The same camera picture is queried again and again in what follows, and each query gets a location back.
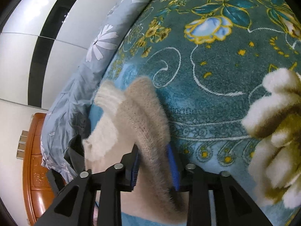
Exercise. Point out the grey-blue floral duvet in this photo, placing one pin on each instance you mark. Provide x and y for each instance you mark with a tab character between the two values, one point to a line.
68	115

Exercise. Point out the teal floral bed blanket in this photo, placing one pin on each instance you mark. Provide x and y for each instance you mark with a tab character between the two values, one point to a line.
207	59

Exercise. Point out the dark grey garment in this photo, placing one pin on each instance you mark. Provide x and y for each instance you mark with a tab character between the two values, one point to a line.
70	159

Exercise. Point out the beige fuzzy knitted sweater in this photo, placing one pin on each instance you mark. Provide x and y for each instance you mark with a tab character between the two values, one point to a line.
135	117

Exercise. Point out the white wardrobe with black stripe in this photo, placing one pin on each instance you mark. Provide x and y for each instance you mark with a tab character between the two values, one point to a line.
42	44

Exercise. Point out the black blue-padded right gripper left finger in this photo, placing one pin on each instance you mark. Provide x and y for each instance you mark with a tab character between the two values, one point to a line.
74	204

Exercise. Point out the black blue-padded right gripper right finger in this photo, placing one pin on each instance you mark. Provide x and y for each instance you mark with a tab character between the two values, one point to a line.
214	198

